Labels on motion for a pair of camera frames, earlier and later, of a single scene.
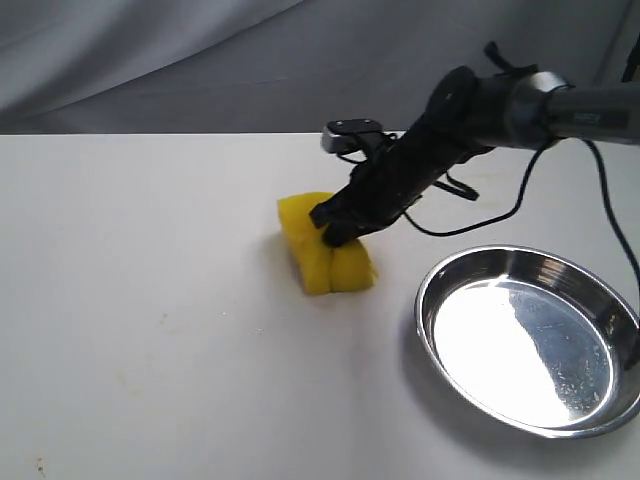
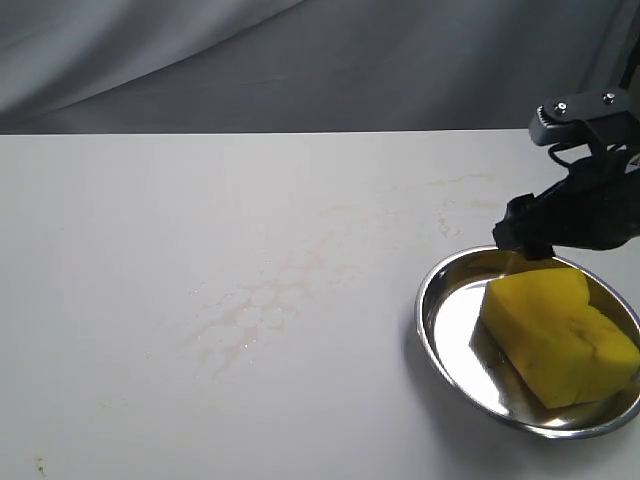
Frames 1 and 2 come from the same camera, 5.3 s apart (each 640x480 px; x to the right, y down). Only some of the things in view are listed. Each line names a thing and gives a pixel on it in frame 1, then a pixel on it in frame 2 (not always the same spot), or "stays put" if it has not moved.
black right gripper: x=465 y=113 -> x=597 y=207
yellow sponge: x=324 y=269 -> x=571 y=351
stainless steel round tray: x=533 y=341 stays put
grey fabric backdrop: x=279 y=66 stays put
